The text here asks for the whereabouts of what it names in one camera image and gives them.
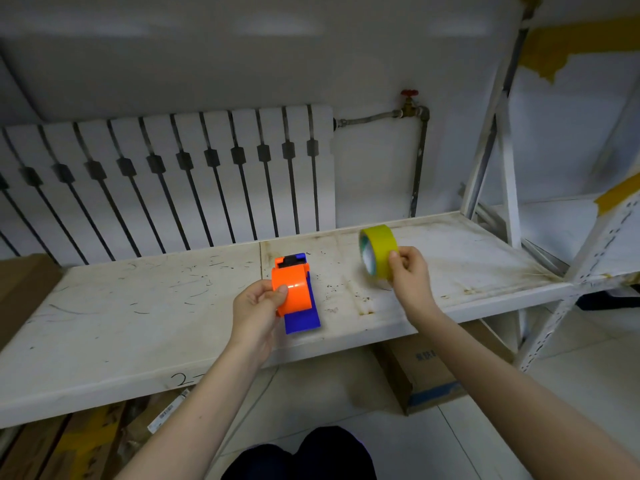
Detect person's left hand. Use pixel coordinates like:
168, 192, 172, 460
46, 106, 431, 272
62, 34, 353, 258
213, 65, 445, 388
232, 280, 289, 368

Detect person's right hand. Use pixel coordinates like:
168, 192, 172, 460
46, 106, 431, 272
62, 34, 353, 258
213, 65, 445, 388
388, 246, 440, 325

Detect yellow tape roll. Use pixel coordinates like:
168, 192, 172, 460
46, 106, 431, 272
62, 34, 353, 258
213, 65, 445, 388
359, 225, 400, 281

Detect orange and blue tape dispenser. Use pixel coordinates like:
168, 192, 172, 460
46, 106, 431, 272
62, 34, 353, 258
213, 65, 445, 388
271, 253, 321, 335

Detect person's right forearm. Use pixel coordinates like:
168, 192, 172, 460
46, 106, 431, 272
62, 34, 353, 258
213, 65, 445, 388
410, 310, 640, 480

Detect person's left forearm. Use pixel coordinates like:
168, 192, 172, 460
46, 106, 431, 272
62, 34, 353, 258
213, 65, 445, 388
116, 340, 266, 480

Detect white metal shelf rack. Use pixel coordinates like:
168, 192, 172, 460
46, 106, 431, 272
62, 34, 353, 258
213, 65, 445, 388
0, 0, 640, 429

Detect cardboard box with blue tape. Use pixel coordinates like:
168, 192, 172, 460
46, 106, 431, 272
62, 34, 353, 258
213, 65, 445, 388
372, 319, 516, 415

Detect grey metal pipe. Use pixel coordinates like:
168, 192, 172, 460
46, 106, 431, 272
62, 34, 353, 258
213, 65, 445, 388
334, 106, 431, 218

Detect white radiator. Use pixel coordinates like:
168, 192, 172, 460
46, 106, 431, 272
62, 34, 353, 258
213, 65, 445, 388
0, 104, 337, 268

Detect person's dark trouser leg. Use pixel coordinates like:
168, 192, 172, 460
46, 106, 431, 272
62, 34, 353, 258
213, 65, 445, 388
220, 426, 378, 480

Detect brown cardboard box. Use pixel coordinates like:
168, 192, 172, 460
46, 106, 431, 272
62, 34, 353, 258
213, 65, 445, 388
0, 253, 64, 351

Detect red handle brass valve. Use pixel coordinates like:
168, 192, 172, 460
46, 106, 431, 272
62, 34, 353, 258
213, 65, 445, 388
399, 89, 422, 118

